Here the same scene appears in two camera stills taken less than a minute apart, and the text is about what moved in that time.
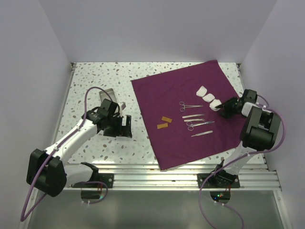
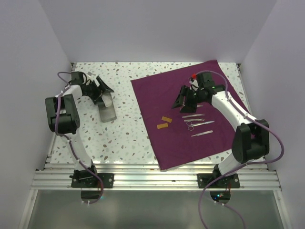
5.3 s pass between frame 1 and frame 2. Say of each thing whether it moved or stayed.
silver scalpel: stayed
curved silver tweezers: stayed
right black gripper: moved
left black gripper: moved
